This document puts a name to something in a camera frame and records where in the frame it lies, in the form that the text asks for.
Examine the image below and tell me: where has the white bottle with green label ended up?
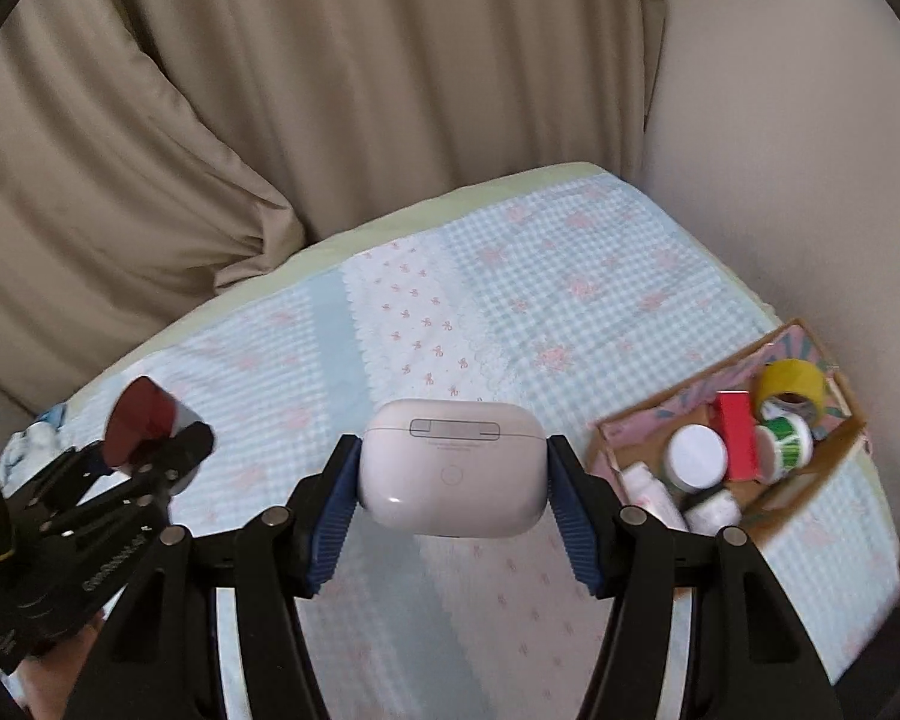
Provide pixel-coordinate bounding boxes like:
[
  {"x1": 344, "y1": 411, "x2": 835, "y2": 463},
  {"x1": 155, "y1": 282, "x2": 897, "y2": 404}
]
[{"x1": 752, "y1": 412, "x2": 815, "y2": 482}]

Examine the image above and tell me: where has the crumpled light blue quilt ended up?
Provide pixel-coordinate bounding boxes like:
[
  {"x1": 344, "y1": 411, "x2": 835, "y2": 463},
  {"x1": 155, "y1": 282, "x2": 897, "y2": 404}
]
[{"x1": 0, "y1": 403, "x2": 70, "y2": 485}]

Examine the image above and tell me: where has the beige curtain panel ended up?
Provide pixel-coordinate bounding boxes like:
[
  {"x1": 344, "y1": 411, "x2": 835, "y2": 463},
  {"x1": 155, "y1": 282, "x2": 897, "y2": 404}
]
[
  {"x1": 101, "y1": 0, "x2": 665, "y2": 241},
  {"x1": 0, "y1": 0, "x2": 308, "y2": 421}
]

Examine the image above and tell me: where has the small white round jar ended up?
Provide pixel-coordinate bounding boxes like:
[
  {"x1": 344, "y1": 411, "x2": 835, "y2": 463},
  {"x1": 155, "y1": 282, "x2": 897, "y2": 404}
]
[{"x1": 682, "y1": 491, "x2": 742, "y2": 539}]

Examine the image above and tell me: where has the pink patterned cardboard box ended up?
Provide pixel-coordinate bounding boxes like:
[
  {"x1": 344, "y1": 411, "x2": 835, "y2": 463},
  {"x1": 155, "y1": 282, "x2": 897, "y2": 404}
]
[{"x1": 592, "y1": 319, "x2": 869, "y2": 550}]

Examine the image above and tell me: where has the red rectangular box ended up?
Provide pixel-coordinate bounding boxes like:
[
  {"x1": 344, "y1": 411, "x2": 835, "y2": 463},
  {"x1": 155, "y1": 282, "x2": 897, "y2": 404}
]
[{"x1": 714, "y1": 391, "x2": 760, "y2": 482}]

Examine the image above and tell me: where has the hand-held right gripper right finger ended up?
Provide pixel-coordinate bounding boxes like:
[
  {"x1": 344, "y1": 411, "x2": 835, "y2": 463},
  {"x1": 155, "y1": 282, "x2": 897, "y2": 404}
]
[{"x1": 544, "y1": 435, "x2": 848, "y2": 720}]

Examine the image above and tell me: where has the wide white lidded jar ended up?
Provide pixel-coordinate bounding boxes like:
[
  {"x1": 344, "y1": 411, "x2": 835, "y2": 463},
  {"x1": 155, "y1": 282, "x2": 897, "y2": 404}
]
[{"x1": 663, "y1": 424, "x2": 728, "y2": 492}]

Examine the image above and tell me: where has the checked floral bed sheet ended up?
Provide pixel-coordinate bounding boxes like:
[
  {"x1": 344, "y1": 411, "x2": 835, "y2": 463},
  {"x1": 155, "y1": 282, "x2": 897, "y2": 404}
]
[{"x1": 0, "y1": 160, "x2": 900, "y2": 720}]

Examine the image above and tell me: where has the white earbuds case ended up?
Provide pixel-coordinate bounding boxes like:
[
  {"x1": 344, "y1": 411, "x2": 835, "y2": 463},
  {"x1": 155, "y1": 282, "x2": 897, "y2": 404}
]
[{"x1": 356, "y1": 398, "x2": 550, "y2": 539}]

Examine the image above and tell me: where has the dark red round jar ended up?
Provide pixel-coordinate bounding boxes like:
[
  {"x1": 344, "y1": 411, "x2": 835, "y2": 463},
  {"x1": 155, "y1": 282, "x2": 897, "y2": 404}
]
[{"x1": 103, "y1": 376, "x2": 178, "y2": 475}]

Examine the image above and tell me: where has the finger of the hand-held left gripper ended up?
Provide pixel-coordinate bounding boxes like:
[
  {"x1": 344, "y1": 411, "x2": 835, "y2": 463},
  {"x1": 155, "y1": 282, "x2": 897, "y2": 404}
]
[
  {"x1": 75, "y1": 422, "x2": 217, "y2": 522},
  {"x1": 0, "y1": 444, "x2": 117, "y2": 530}
]

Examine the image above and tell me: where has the yellow clear tape roll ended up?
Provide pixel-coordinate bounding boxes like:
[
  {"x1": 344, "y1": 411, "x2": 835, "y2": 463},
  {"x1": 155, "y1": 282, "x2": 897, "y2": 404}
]
[{"x1": 755, "y1": 358, "x2": 827, "y2": 421}]

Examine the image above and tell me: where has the white bottle with blue print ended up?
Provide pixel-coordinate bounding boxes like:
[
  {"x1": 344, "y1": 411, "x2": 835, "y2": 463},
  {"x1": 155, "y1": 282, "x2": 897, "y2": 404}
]
[{"x1": 619, "y1": 463, "x2": 687, "y2": 533}]

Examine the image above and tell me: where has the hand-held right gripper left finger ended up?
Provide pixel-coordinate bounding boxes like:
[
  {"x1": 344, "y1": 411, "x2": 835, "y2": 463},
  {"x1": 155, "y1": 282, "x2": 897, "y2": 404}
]
[{"x1": 101, "y1": 433, "x2": 365, "y2": 720}]

